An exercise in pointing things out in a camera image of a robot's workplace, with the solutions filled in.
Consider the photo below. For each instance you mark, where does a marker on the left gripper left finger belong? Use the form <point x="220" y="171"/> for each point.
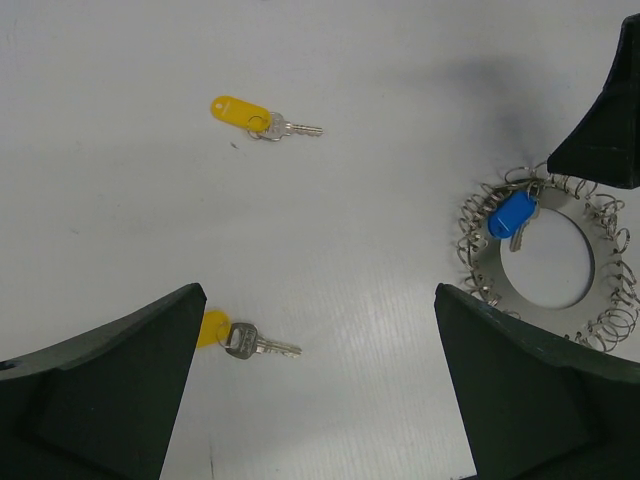
<point x="103" y="404"/>

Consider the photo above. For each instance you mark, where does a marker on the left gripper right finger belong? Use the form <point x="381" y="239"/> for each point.
<point x="535" y="405"/>

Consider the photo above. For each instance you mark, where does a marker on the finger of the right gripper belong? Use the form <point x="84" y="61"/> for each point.
<point x="604" y="146"/>

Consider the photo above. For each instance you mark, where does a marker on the metal disc with keyrings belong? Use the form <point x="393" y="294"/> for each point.
<point x="570" y="276"/>

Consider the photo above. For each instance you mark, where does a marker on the blue tag key on disc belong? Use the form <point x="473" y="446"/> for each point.
<point x="509" y="220"/>

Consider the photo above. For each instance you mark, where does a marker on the yellow tag key lower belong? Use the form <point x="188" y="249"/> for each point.
<point x="241" y="340"/>

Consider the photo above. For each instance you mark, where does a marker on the yellow tag key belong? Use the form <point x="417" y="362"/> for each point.
<point x="257" y="121"/>
<point x="241" y="340"/>

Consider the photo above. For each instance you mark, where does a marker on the yellow tag key upper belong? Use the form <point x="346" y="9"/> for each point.
<point x="257" y="121"/>

